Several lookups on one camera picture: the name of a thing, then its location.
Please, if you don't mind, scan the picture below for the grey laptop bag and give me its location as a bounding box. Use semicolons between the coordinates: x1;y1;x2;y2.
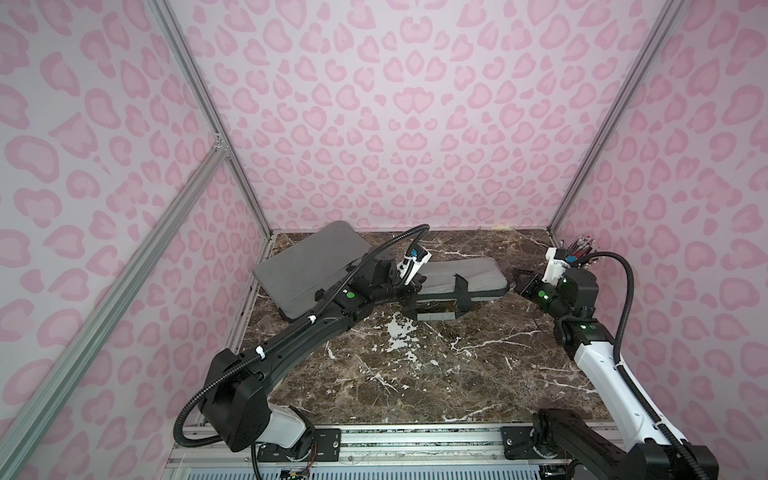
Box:
253;221;373;322
402;257;509;321

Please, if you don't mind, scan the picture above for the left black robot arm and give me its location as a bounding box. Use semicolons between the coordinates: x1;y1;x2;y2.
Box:
175;260;426;457

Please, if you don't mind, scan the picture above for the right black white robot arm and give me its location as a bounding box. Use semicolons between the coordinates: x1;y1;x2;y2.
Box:
507;268;719;479

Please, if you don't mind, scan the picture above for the bundle of pens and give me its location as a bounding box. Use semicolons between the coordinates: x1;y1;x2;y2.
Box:
564;235;596;259

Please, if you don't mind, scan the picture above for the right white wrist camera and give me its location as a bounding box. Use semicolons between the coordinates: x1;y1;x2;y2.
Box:
542;247;577;286

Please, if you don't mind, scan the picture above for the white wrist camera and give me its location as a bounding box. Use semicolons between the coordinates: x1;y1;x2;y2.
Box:
400;243;432;283
542;247;577;286

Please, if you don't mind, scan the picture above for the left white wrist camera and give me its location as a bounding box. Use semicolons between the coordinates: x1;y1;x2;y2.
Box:
400;243;432;283

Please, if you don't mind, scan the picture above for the right black corrugated cable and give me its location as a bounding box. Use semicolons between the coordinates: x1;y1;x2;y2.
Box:
575;250;715;480

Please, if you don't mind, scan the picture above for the black corrugated cable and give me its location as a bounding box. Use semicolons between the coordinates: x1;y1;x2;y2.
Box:
575;250;715;480
172;223;432;449

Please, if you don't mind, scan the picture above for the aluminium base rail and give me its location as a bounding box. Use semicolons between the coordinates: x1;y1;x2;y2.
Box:
161;423;570;479

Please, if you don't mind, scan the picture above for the left black corrugated cable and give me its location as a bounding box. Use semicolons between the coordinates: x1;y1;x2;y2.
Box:
172;223;432;449

